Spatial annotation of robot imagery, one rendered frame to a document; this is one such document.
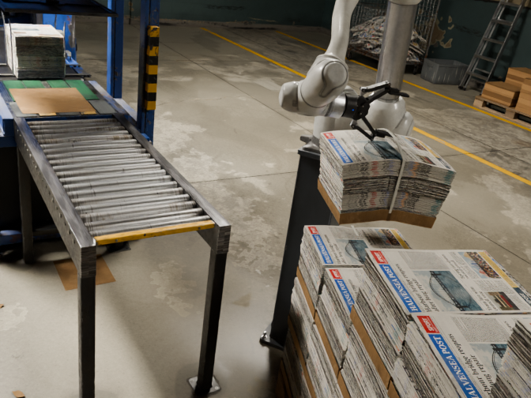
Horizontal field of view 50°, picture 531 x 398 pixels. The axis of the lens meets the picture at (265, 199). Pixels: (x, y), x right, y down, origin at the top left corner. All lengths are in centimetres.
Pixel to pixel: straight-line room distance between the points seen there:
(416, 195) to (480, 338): 75
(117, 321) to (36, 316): 38
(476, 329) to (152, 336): 180
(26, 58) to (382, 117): 235
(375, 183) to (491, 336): 72
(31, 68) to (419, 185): 264
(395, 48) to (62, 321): 195
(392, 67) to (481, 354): 121
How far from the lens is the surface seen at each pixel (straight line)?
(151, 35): 317
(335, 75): 165
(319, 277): 195
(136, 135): 293
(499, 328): 140
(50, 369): 269
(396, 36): 214
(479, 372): 125
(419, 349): 130
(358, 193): 189
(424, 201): 199
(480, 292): 151
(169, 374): 264
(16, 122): 308
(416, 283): 146
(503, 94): 830
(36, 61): 386
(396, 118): 226
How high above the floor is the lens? 179
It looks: 25 degrees down
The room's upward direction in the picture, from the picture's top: 8 degrees clockwise
